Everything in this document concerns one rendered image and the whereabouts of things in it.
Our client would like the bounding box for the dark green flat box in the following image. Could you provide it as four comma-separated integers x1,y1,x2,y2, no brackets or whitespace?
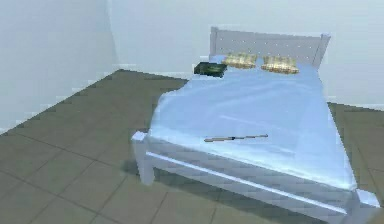
193,61,228,79

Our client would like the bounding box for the thin grey stick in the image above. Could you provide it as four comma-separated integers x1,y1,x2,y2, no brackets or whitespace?
203,133,269,143

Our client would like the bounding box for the white bed with blue sheet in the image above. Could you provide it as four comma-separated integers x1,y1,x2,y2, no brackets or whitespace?
130,26,382,224

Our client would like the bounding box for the yellow patterned pillow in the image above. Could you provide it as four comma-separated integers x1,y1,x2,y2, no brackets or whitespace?
260,55,300,75
221,53,259,70

